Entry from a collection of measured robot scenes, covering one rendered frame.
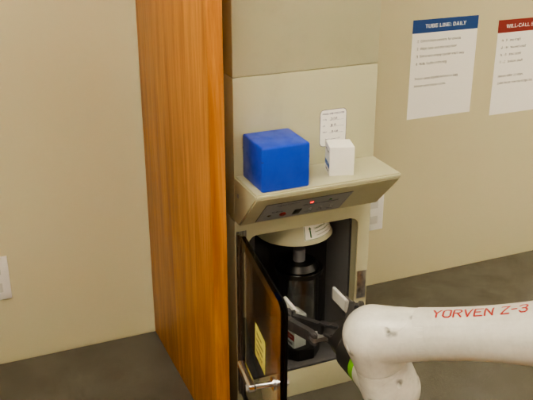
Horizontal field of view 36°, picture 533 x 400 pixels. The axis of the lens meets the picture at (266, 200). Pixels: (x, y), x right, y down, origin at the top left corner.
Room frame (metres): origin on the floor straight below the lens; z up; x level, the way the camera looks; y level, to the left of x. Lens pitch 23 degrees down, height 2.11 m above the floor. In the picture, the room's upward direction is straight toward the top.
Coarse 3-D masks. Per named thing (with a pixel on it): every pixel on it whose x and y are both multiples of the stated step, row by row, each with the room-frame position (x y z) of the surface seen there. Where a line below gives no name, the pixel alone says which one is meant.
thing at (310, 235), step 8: (320, 224) 1.66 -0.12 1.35; (328, 224) 1.69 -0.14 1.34; (280, 232) 1.63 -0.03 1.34; (288, 232) 1.63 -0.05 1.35; (296, 232) 1.63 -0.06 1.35; (304, 232) 1.63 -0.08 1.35; (312, 232) 1.64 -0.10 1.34; (320, 232) 1.65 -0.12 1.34; (328, 232) 1.67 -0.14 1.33; (272, 240) 1.63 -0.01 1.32; (280, 240) 1.63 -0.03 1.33; (288, 240) 1.62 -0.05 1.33; (296, 240) 1.62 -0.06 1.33; (304, 240) 1.62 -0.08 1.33; (312, 240) 1.63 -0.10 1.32; (320, 240) 1.64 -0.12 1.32
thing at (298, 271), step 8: (296, 248) 1.67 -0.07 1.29; (304, 248) 1.67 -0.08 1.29; (288, 256) 1.69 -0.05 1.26; (296, 256) 1.66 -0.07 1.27; (304, 256) 1.67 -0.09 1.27; (312, 256) 1.69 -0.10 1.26; (280, 264) 1.67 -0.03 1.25; (288, 264) 1.65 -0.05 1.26; (296, 264) 1.65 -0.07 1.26; (304, 264) 1.65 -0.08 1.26; (312, 264) 1.65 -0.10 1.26; (288, 272) 1.64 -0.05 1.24; (296, 272) 1.63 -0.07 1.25; (304, 272) 1.63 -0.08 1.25
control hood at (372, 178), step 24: (312, 168) 1.59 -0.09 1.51; (360, 168) 1.59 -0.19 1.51; (384, 168) 1.59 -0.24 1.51; (240, 192) 1.51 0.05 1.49; (288, 192) 1.46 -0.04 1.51; (312, 192) 1.48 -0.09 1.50; (336, 192) 1.52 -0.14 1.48; (360, 192) 1.56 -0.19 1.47; (384, 192) 1.60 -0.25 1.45; (240, 216) 1.51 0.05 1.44
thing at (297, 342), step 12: (276, 264) 1.68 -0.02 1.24; (300, 276) 1.62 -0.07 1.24; (288, 288) 1.63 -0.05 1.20; (300, 288) 1.63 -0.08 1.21; (312, 288) 1.64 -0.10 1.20; (300, 300) 1.63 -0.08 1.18; (312, 300) 1.64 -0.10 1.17; (300, 312) 1.63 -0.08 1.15; (312, 312) 1.64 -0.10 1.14; (288, 336) 1.63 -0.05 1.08; (300, 348) 1.63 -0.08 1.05
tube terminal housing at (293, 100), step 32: (224, 96) 1.58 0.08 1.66; (256, 96) 1.56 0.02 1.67; (288, 96) 1.59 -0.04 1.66; (320, 96) 1.62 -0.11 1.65; (352, 96) 1.64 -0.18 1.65; (224, 128) 1.59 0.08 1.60; (256, 128) 1.56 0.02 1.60; (288, 128) 1.59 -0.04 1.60; (352, 128) 1.65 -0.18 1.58; (320, 160) 1.62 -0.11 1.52; (256, 224) 1.56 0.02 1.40; (288, 224) 1.59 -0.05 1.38; (352, 224) 1.68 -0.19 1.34; (352, 256) 1.68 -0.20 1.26; (352, 288) 1.68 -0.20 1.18; (320, 384) 1.62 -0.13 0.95
